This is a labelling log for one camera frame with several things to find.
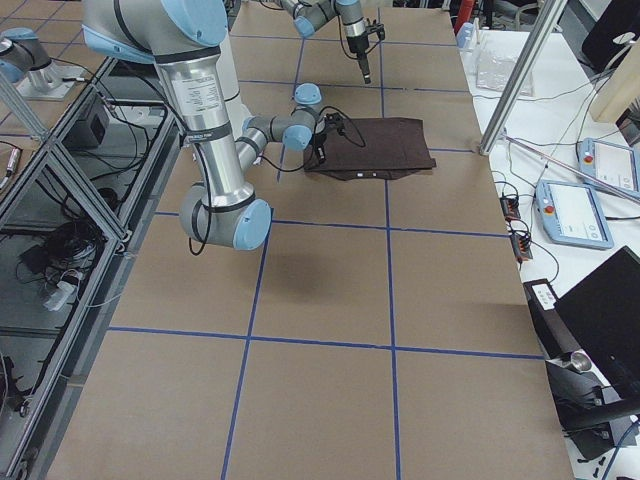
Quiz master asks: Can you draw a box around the reacher grabber tool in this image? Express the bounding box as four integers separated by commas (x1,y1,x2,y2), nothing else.
502,134,639,204

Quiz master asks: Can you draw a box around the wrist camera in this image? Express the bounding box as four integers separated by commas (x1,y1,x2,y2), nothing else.
324,113,345,135
366,19,386,42

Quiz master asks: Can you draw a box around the red cylinder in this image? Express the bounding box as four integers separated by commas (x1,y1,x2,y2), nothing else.
454,0,476,34

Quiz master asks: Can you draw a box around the aluminium frame side rack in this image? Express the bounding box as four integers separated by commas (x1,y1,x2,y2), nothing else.
1,60,179,479

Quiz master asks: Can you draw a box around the far teach pendant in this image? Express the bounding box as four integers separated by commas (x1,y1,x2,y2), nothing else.
577,138,639,197

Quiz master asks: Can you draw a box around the plastic sleeve with cardboard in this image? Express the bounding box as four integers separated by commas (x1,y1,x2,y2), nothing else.
470,42,522,92

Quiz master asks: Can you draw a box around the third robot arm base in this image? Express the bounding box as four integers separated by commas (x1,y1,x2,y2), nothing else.
1,27,83,101

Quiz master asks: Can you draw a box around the dark brown t-shirt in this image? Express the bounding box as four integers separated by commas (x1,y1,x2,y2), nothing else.
304,117,437,181

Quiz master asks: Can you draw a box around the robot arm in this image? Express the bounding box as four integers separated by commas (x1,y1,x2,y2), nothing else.
83,1,322,250
275,0,371,84

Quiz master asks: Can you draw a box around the near teach pendant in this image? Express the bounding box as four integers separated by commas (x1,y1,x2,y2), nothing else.
535,180,614,250

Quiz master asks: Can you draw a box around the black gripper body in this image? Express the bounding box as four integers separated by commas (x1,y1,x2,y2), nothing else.
312,124,328,148
347,34,367,56

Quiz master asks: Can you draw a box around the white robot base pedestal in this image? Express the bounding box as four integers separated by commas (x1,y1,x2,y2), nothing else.
214,2,270,172

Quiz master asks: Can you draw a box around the aluminium frame post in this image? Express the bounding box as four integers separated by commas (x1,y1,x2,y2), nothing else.
478,0,568,156

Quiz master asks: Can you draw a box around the teach pendant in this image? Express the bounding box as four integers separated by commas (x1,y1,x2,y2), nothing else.
577,138,639,197
535,180,614,250

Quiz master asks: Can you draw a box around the black laptop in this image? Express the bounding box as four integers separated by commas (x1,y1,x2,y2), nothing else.
555,246,639,398

